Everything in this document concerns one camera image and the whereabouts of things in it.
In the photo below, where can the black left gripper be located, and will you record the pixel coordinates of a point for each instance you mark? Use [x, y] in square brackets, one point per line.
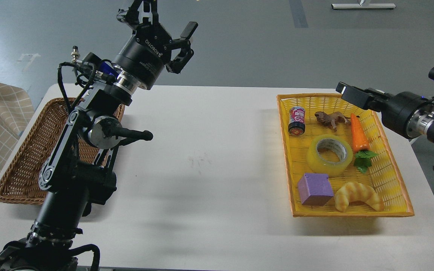
[143, 56]

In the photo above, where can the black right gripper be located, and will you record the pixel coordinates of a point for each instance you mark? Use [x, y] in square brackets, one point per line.
[399, 112]

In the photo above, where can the yellow tape roll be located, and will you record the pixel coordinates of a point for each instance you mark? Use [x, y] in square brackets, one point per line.
[329, 154]

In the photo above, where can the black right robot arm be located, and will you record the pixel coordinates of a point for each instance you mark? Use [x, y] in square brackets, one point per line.
[425, 124]

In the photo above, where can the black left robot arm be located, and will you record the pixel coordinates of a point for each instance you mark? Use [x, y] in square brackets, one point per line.
[79, 171]

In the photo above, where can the brown toy animal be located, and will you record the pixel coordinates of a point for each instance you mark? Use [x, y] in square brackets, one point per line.
[330, 120]

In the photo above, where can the orange toy carrot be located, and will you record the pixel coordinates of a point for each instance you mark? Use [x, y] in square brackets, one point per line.
[360, 146]

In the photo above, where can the yellow plastic basket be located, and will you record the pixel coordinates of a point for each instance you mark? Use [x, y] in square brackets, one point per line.
[382, 174]

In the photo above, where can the red soda can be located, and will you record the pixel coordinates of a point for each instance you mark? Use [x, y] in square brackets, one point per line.
[296, 123]

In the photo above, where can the toy croissant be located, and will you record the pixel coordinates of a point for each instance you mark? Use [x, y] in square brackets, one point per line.
[357, 192]

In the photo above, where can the purple foam cube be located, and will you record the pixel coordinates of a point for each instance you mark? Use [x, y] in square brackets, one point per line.
[315, 189]

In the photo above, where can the brown wicker basket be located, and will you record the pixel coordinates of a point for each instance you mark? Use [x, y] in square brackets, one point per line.
[19, 183]

